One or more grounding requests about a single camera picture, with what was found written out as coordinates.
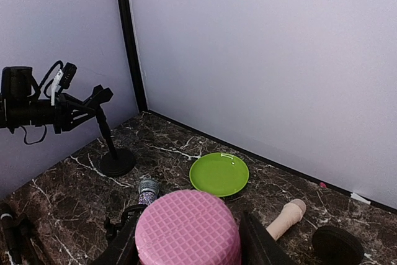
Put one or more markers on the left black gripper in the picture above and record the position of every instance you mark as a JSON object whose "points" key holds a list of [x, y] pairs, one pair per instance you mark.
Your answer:
{"points": [[72, 112]]}

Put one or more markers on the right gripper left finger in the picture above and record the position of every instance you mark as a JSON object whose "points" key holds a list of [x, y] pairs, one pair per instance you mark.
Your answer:
{"points": [[122, 250]]}

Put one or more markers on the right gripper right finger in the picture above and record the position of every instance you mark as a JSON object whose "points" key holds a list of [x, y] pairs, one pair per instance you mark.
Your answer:
{"points": [[257, 245]]}

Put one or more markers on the pink microphone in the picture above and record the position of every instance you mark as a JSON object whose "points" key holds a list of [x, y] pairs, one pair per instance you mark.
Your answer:
{"points": [[188, 227]]}

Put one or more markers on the black round-base mic stand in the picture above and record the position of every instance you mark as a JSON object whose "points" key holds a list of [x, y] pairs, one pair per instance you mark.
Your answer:
{"points": [[117, 162]]}

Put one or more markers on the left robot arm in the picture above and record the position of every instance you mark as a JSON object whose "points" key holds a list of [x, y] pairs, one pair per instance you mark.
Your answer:
{"points": [[21, 104]]}

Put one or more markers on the black tripod mic stand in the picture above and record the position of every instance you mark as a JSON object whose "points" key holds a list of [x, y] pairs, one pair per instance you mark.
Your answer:
{"points": [[113, 229]]}

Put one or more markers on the purple glitter microphone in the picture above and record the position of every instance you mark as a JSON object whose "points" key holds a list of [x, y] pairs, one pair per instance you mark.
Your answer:
{"points": [[148, 191]]}

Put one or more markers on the black empty mic stand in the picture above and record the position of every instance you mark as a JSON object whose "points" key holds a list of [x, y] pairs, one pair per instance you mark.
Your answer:
{"points": [[334, 245]]}

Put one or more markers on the black stand front left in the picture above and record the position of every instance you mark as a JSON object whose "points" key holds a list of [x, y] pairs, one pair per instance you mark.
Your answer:
{"points": [[23, 229]]}

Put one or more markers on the black microphone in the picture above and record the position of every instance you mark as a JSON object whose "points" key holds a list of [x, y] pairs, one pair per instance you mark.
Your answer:
{"points": [[8, 227]]}

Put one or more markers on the green plate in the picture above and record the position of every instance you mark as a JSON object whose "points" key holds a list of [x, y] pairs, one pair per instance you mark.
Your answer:
{"points": [[220, 174]]}

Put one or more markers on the left black frame post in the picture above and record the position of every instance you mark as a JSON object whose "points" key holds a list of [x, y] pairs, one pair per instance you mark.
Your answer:
{"points": [[132, 54]]}

